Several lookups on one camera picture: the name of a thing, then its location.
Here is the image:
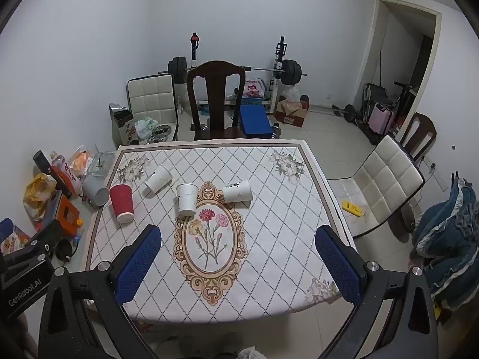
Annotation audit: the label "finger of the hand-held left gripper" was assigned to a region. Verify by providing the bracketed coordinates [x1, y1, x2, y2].
[31, 219, 82, 250]

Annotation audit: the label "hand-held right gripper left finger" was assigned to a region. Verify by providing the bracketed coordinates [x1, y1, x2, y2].
[37, 224, 162, 359]

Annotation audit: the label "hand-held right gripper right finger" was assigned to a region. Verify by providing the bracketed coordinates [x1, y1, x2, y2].
[315, 225, 439, 359]

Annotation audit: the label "red paper cup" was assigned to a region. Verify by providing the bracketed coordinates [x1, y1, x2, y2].
[109, 183, 136, 224]

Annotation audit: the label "white paper cup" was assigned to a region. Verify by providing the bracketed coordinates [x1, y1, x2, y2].
[223, 179, 254, 203]
[144, 165, 173, 195]
[176, 183, 198, 217]

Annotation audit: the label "grey cup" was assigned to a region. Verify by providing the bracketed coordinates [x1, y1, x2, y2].
[81, 175, 110, 207]

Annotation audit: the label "black headphones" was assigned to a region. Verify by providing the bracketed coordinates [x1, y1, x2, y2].
[55, 239, 80, 266]

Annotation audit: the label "orange box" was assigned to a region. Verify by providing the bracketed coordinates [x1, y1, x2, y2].
[54, 195, 83, 232]

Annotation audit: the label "yellow plastic bag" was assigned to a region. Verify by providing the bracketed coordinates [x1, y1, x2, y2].
[23, 174, 57, 222]

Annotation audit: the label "colourful snack bag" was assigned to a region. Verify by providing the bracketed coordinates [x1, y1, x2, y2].
[0, 217, 31, 255]

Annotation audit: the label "red drink bottle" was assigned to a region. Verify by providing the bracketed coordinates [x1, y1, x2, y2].
[50, 150, 82, 199]

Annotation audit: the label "yellow tool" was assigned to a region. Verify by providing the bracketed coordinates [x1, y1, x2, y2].
[341, 200, 364, 217]

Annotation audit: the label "orange plastic bag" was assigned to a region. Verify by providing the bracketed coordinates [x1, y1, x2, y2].
[69, 150, 93, 176]

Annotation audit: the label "glass tank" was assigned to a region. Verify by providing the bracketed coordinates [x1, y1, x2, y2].
[85, 151, 116, 178]

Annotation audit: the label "white padded chair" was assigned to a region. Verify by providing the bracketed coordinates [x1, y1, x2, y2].
[126, 74, 179, 143]
[327, 135, 426, 240]

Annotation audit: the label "floral printed tablecloth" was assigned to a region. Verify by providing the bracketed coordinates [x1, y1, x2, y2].
[83, 139, 357, 324]

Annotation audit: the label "blue denim clothes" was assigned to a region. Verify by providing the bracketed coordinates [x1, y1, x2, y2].
[412, 177, 479, 311]

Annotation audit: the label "black and silver box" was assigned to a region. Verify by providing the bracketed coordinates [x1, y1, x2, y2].
[108, 103, 136, 146]

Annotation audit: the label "metal bowl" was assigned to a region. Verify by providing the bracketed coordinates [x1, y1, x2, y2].
[148, 124, 176, 143]

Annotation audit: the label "green white plastic bag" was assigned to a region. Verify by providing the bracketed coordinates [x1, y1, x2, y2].
[134, 117, 159, 140]

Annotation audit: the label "pink suitcase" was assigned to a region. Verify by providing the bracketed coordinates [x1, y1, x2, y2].
[369, 103, 393, 136]

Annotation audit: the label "short barbell bar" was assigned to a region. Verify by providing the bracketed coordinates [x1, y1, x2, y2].
[331, 104, 359, 124]

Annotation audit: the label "dark wooden chair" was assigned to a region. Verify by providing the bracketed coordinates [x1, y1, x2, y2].
[397, 112, 437, 165]
[186, 60, 248, 141]

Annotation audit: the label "open cardboard box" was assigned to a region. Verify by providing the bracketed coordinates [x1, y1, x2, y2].
[276, 95, 310, 128]

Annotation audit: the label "blue bench pad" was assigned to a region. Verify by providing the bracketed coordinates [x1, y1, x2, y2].
[239, 105, 274, 140]

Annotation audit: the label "black folding cart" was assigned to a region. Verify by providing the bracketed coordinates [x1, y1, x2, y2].
[361, 82, 392, 135]

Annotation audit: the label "black scooter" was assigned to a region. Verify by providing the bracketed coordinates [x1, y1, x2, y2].
[389, 81, 418, 131]

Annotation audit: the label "pink printed plastic bag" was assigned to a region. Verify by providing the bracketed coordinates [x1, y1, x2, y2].
[243, 78, 267, 100]

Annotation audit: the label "black barbell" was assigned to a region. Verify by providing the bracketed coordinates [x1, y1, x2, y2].
[157, 56, 308, 86]

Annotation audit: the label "white barbell rack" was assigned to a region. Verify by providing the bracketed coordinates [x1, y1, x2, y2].
[188, 32, 289, 106]

